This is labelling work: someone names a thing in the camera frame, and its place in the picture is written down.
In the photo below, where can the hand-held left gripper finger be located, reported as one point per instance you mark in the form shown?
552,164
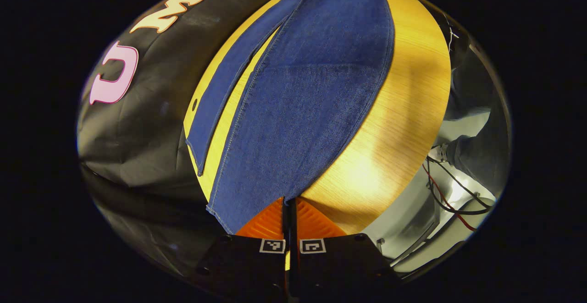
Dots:
293,225
285,225

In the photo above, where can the blue denim jeans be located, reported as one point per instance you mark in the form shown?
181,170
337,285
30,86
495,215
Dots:
302,87

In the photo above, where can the grey metal table leg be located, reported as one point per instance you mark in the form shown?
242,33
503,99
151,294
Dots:
412,220

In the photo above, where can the black backdrop cloth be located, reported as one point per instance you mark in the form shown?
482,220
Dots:
151,133

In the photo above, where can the white shoe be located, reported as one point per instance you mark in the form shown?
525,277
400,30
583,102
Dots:
439,153

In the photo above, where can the person's grey trouser leg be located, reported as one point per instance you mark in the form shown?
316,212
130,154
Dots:
481,156

